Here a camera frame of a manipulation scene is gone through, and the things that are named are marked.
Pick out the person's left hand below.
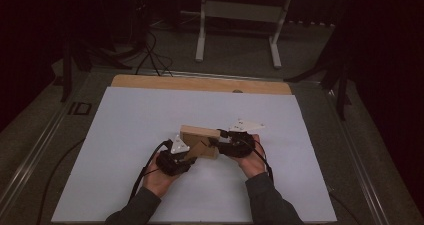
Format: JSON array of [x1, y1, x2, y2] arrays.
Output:
[[142, 150, 184, 199]]

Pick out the white metal desk frame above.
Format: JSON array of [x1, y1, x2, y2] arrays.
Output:
[[195, 0, 295, 70]]

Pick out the black floor socket plate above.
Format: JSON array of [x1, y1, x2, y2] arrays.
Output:
[[67, 101, 93, 117]]

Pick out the black floor cable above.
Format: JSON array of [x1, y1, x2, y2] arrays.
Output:
[[35, 137, 86, 225], [328, 190, 364, 225]]

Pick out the black floor cables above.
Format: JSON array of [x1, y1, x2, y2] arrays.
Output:
[[134, 29, 175, 78]]

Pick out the metal floor rail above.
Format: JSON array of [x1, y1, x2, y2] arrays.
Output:
[[143, 68, 288, 83], [0, 96, 73, 216], [324, 88, 392, 225]]

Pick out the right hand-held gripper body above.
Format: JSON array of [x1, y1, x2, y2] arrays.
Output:
[[222, 118, 267, 159]]

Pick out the black tripod stand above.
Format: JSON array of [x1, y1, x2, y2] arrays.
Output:
[[283, 26, 354, 121], [59, 34, 134, 103]]

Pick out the dark equipment with red light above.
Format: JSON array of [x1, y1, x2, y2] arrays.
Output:
[[129, 0, 152, 51]]

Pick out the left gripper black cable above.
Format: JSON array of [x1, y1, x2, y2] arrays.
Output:
[[127, 138, 175, 205]]

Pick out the person's right hand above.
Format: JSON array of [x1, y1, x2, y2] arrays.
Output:
[[230, 133, 268, 180]]

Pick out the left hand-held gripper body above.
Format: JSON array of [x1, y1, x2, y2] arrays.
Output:
[[155, 134, 198, 177]]

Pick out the white table sheet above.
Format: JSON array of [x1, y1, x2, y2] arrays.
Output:
[[50, 86, 338, 224]]

